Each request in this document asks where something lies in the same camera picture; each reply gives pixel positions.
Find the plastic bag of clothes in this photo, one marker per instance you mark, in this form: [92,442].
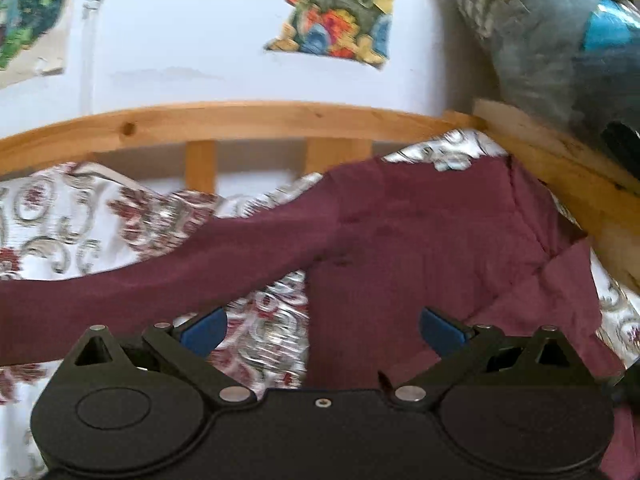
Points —
[571,63]

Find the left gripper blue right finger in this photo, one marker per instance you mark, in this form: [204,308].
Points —
[462,349]

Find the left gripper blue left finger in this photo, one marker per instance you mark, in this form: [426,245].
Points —
[183,349]

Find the wooden bed frame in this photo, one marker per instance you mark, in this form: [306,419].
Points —
[603,197]

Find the maroon garment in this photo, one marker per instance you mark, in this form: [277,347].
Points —
[376,242]

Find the white wall conduit pipe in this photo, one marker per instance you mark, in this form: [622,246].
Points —
[90,11]

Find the blond child wall drawing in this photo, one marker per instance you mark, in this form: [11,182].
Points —
[34,35]

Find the landscape flower wall drawing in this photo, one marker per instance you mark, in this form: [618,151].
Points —
[357,30]

